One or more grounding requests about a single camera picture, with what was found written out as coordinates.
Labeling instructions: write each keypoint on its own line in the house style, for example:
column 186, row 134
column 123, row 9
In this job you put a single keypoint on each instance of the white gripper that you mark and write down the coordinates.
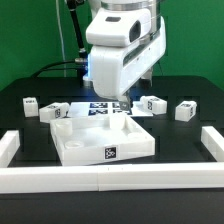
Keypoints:
column 115, row 70

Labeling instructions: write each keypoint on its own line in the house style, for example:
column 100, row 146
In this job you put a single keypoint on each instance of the white square table top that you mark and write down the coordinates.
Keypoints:
column 100, row 139

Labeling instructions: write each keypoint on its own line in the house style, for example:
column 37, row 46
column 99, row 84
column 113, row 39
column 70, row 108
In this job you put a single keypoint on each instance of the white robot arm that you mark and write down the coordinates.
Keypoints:
column 127, row 37

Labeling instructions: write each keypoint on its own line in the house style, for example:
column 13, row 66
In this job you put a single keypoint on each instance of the white marker sheet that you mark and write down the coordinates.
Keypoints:
column 94, row 108

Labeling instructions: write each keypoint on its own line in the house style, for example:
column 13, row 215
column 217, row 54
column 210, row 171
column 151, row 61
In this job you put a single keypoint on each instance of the white U-shaped obstacle fence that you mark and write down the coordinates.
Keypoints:
column 102, row 178

